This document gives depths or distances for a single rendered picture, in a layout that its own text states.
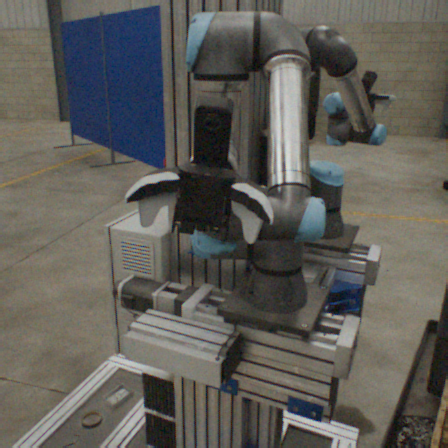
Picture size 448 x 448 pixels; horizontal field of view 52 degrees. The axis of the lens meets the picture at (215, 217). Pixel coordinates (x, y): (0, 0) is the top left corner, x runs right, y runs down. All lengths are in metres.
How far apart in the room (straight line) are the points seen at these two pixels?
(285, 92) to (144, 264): 0.74
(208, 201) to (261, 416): 1.17
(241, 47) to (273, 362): 0.72
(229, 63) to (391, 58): 10.41
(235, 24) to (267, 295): 0.59
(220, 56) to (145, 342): 0.68
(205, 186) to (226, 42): 0.45
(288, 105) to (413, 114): 10.60
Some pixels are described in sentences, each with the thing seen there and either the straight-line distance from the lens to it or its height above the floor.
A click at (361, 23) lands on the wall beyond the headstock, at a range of 11.30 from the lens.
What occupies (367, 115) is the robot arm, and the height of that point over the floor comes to 1.54.
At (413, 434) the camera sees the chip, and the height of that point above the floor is 0.56.
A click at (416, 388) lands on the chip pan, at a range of 1.98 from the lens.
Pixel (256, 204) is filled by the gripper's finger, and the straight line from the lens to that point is 0.49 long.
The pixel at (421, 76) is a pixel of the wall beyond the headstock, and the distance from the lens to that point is 11.37.
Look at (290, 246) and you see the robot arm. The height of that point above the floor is 1.32.
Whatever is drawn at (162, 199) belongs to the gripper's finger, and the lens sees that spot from 0.54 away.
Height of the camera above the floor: 1.72
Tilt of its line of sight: 20 degrees down
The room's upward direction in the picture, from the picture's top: straight up
